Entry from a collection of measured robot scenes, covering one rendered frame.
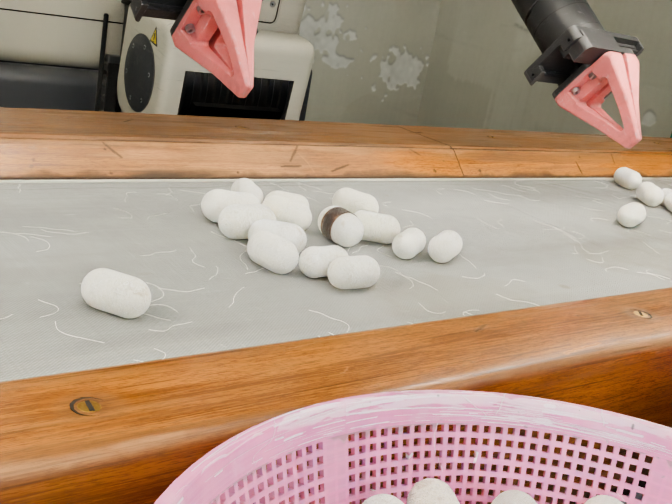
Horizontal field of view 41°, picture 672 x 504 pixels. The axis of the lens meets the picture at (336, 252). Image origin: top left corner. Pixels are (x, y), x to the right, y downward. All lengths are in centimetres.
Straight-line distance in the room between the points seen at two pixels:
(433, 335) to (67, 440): 18
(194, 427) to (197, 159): 42
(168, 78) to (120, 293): 79
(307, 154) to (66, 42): 75
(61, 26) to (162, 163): 78
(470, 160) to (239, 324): 48
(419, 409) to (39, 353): 16
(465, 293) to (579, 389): 13
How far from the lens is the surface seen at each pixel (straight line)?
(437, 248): 57
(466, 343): 39
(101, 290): 42
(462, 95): 313
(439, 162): 84
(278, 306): 46
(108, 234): 53
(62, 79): 145
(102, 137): 66
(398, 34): 318
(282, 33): 129
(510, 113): 296
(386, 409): 32
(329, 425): 30
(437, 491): 33
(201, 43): 70
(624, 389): 46
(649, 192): 92
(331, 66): 304
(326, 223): 57
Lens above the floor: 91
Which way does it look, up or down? 18 degrees down
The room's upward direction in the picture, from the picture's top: 11 degrees clockwise
